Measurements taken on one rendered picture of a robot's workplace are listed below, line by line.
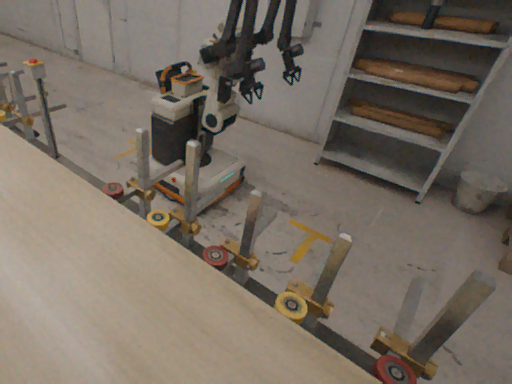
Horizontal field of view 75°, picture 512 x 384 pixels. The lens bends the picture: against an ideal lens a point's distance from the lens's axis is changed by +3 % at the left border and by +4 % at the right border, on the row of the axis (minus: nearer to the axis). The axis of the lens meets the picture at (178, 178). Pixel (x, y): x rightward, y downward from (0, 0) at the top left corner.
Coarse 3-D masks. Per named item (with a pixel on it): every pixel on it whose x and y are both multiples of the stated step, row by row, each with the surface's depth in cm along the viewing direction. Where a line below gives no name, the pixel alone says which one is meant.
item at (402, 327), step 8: (416, 280) 102; (408, 288) 103; (416, 288) 100; (408, 296) 97; (416, 296) 97; (408, 304) 95; (416, 304) 95; (400, 312) 95; (408, 312) 93; (400, 320) 91; (408, 320) 91; (400, 328) 89; (408, 328) 89; (392, 352) 83
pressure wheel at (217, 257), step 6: (210, 246) 102; (216, 246) 102; (204, 252) 100; (210, 252) 100; (216, 252) 99; (222, 252) 100; (204, 258) 98; (210, 258) 98; (216, 258) 99; (222, 258) 98; (228, 258) 98; (210, 264) 97; (216, 264) 96; (222, 264) 97; (222, 270) 98
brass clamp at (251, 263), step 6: (234, 240) 114; (222, 246) 112; (228, 246) 112; (234, 246) 112; (234, 252) 110; (240, 258) 108; (246, 258) 107; (252, 258) 108; (258, 258) 108; (240, 264) 110; (246, 264) 108; (252, 264) 107; (258, 264) 110; (246, 270) 109; (252, 270) 108
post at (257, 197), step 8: (256, 192) 93; (264, 192) 94; (256, 200) 94; (264, 200) 96; (248, 208) 97; (256, 208) 95; (248, 216) 99; (256, 216) 97; (248, 224) 100; (256, 224) 99; (248, 232) 102; (256, 232) 103; (248, 240) 103; (240, 248) 107; (248, 248) 105; (248, 256) 107; (240, 272) 113; (248, 272) 115
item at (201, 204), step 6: (222, 186) 143; (210, 192) 139; (216, 192) 139; (222, 192) 142; (204, 198) 136; (210, 198) 136; (216, 198) 140; (198, 204) 132; (204, 204) 133; (198, 210) 131; (174, 222) 123; (168, 228) 120; (174, 228) 122; (168, 234) 120
